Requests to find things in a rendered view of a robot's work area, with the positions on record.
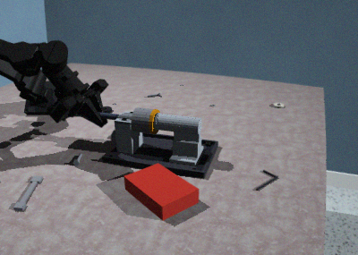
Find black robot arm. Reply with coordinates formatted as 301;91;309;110
0;39;71;107

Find red rectangular block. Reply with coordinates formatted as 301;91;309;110
124;163;199;220

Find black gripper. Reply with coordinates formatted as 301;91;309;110
51;70;109;128

